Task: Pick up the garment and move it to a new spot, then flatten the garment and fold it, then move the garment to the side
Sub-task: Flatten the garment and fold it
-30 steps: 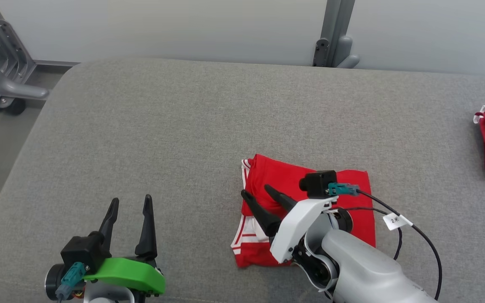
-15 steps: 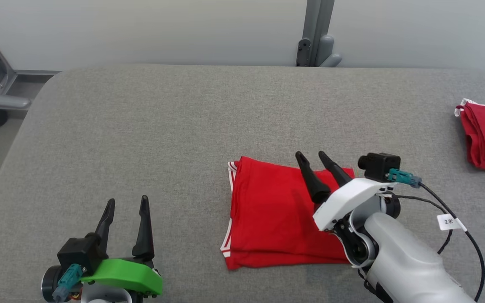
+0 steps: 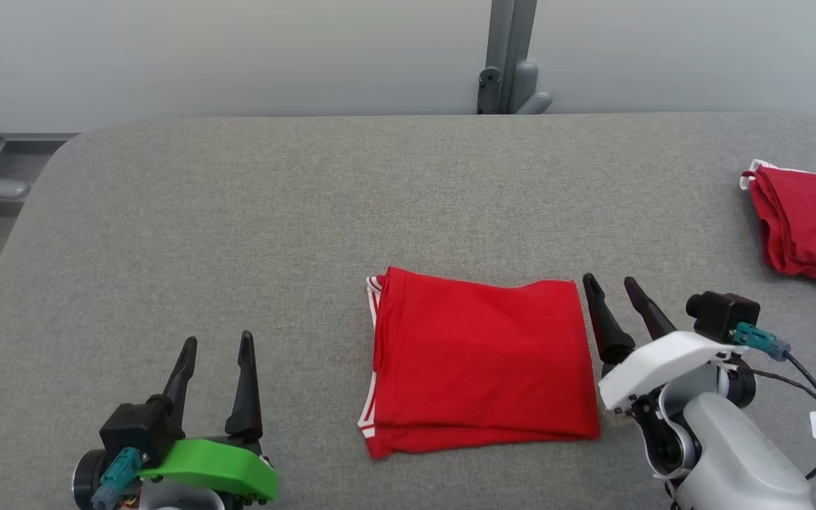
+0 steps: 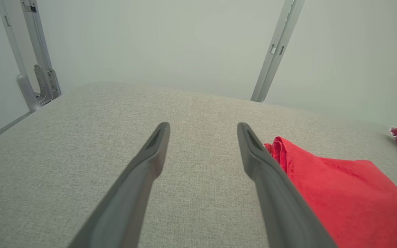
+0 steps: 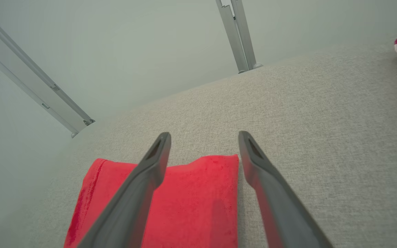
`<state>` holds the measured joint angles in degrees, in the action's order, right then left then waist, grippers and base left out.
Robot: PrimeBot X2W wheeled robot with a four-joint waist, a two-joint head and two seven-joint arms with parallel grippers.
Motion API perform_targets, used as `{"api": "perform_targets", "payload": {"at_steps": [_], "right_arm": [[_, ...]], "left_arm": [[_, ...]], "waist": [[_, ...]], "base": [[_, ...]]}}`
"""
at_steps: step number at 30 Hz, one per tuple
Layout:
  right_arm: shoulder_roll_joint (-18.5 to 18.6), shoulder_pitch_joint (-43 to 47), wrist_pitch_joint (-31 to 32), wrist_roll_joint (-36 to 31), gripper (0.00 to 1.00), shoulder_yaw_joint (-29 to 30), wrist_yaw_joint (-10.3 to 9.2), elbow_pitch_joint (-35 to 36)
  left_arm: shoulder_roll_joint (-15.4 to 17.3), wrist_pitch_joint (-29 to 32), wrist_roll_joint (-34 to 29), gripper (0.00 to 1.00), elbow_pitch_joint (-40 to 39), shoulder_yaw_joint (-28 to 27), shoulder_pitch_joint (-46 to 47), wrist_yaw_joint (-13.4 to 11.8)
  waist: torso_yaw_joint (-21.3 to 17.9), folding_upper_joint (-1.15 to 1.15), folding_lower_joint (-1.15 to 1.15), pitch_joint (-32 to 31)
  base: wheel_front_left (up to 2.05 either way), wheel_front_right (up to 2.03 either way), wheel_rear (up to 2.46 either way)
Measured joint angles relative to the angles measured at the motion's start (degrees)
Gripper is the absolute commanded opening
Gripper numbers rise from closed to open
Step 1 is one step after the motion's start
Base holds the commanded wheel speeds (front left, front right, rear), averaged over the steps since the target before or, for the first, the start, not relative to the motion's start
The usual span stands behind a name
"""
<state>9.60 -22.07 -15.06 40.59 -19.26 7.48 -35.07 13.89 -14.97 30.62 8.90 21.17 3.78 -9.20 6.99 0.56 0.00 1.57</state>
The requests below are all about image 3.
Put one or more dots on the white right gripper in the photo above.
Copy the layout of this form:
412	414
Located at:
663	361

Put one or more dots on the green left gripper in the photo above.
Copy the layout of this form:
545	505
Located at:
217	467

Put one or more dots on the red jersey with white stripes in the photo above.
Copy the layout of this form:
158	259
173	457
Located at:
479	354

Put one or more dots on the red garment with white trim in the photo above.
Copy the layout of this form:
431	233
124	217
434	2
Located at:
812	219

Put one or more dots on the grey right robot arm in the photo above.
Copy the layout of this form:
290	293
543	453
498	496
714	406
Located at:
734	460

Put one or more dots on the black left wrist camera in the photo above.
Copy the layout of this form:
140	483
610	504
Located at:
135	428

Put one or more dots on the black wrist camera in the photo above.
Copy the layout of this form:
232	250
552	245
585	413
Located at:
727	315
135	428

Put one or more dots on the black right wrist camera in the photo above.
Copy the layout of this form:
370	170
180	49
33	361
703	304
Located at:
727	315

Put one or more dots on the grey metal post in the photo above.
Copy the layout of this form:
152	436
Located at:
511	35

